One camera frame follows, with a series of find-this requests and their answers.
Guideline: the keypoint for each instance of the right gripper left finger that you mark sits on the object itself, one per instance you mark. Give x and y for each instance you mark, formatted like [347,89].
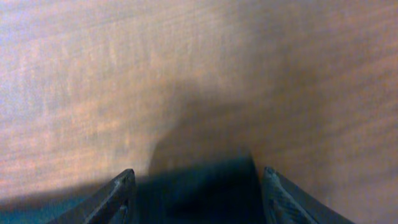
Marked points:
[113,203]

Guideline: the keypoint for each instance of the black t-shirt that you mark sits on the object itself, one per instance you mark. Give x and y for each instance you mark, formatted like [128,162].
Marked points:
[224,192]

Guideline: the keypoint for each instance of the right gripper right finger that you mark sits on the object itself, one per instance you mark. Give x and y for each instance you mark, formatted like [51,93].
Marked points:
[284,202]

